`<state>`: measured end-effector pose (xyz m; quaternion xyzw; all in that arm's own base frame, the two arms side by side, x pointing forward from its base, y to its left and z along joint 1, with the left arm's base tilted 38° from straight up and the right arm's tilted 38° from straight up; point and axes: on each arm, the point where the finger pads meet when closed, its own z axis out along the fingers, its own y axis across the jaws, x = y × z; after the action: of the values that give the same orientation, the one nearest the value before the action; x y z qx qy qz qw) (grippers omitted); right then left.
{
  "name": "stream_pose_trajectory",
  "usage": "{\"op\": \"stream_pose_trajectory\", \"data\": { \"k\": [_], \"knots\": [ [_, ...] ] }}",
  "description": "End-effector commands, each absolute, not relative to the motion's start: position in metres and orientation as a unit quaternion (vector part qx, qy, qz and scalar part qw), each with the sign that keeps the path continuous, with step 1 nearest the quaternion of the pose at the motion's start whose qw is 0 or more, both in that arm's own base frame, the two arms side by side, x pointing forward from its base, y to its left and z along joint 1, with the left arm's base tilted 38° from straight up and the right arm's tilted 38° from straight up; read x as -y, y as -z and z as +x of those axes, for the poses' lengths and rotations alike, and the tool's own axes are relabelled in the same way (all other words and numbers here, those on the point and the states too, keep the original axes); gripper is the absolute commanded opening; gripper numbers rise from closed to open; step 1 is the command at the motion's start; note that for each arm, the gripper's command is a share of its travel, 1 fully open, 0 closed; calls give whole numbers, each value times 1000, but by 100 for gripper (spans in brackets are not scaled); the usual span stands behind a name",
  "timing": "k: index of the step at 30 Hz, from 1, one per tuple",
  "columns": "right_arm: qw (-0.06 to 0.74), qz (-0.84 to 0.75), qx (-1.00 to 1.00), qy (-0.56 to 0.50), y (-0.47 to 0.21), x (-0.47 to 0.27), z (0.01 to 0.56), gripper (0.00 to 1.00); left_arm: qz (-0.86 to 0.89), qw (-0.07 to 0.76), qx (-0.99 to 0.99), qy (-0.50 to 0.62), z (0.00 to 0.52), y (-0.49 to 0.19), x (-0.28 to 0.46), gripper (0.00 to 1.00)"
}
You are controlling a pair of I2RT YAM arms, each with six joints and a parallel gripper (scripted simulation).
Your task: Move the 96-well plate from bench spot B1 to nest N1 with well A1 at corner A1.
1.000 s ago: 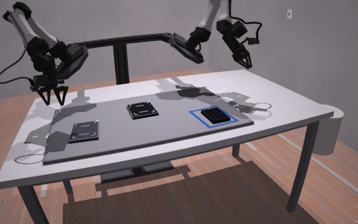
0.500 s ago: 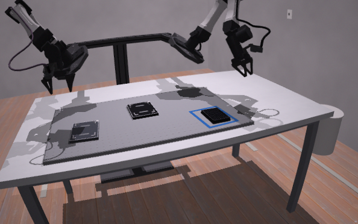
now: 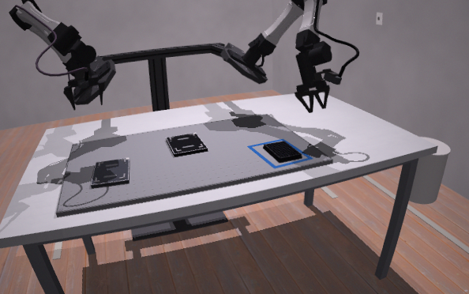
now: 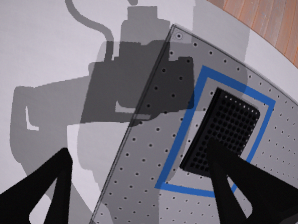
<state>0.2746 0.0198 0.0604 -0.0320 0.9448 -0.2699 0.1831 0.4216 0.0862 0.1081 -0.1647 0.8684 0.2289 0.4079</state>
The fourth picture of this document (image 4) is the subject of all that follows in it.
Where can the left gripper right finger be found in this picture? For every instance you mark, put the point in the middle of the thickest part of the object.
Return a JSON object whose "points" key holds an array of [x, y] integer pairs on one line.
{"points": [[273, 200]]}

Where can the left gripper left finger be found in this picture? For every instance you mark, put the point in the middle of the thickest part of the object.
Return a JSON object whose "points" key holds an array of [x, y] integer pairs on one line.
{"points": [[17, 202]]}

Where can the black well plate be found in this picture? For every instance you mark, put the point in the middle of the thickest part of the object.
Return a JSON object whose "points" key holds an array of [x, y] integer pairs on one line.
{"points": [[229, 117]]}

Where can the blue tape outline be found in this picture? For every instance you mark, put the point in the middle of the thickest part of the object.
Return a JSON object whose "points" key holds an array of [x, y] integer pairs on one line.
{"points": [[204, 74]]}

